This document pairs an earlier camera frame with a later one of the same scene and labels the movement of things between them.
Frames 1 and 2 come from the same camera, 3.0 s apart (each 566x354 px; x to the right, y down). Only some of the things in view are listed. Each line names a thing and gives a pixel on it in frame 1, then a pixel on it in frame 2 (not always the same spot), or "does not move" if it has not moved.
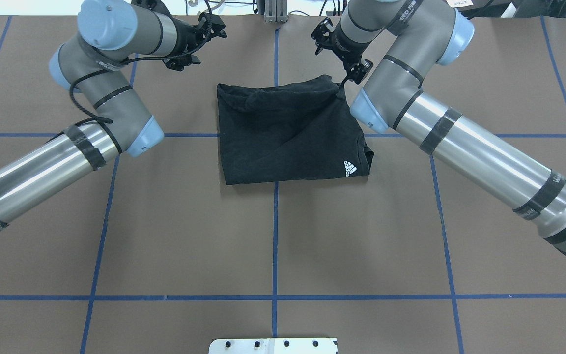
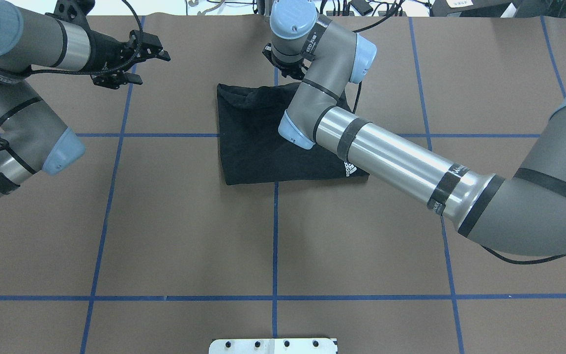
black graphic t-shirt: [303, 130] does not move
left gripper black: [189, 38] to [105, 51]
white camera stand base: [273, 345] does not move
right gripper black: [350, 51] to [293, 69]
